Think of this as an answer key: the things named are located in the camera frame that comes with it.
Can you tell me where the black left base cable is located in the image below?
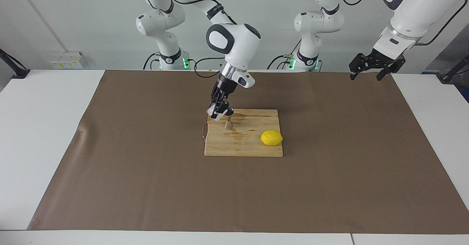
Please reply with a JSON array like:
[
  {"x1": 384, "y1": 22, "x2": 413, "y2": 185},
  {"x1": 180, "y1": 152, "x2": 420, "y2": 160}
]
[{"x1": 266, "y1": 49, "x2": 298, "y2": 71}]

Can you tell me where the brown paper table mat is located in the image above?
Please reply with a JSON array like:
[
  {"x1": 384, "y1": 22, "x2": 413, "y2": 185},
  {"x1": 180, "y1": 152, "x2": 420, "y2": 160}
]
[{"x1": 27, "y1": 69, "x2": 469, "y2": 235}]

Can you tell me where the wooden cutting board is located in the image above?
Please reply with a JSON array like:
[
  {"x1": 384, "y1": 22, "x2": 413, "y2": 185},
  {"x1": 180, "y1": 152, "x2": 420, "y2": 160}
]
[{"x1": 202, "y1": 108, "x2": 284, "y2": 157}]

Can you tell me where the white wall socket box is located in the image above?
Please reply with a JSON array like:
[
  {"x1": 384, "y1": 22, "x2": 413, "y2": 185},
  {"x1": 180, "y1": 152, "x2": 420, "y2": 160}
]
[{"x1": 48, "y1": 51, "x2": 84, "y2": 70}]

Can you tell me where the yellow lemon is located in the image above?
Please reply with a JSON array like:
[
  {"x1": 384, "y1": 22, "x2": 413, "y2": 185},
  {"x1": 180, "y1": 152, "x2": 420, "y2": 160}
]
[{"x1": 260, "y1": 130, "x2": 284, "y2": 146}]

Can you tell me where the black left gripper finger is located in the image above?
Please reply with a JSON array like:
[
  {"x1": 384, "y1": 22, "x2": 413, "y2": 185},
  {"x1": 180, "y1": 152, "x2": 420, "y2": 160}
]
[
  {"x1": 348, "y1": 53, "x2": 371, "y2": 81},
  {"x1": 376, "y1": 57, "x2": 407, "y2": 82}
]

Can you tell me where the black base cable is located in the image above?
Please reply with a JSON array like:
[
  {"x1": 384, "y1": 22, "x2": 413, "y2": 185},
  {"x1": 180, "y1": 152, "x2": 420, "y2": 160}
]
[
  {"x1": 143, "y1": 52, "x2": 225, "y2": 79},
  {"x1": 266, "y1": 49, "x2": 298, "y2": 71}
]

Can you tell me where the black stand with clamp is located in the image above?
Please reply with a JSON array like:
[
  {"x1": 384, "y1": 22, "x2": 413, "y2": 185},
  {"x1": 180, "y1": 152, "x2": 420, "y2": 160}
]
[
  {"x1": 438, "y1": 55, "x2": 469, "y2": 84},
  {"x1": 0, "y1": 48, "x2": 31, "y2": 79}
]

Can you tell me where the black right base cable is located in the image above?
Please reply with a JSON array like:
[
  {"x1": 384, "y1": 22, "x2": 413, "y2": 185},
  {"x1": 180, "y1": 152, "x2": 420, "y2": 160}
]
[{"x1": 143, "y1": 52, "x2": 225, "y2": 79}]

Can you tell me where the dark grey partition panel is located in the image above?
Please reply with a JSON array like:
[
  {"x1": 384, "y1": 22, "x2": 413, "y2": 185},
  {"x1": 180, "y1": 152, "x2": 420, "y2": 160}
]
[{"x1": 425, "y1": 23, "x2": 469, "y2": 74}]

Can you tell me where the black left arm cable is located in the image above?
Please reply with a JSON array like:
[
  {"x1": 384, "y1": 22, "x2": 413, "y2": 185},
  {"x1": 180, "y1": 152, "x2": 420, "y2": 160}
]
[{"x1": 336, "y1": 0, "x2": 467, "y2": 51}]

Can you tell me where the clear textured glass cup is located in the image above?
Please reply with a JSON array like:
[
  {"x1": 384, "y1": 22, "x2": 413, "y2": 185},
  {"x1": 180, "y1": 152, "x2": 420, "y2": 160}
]
[{"x1": 206, "y1": 105, "x2": 225, "y2": 122}]

